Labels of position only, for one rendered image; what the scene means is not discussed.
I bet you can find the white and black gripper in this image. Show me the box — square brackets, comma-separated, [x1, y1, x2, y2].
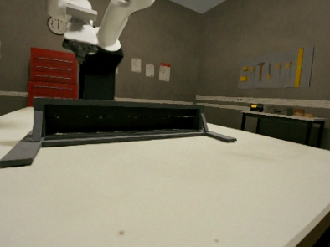
[62, 19, 98, 64]

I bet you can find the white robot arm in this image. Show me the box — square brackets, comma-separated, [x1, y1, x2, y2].
[45, 0, 154, 52]

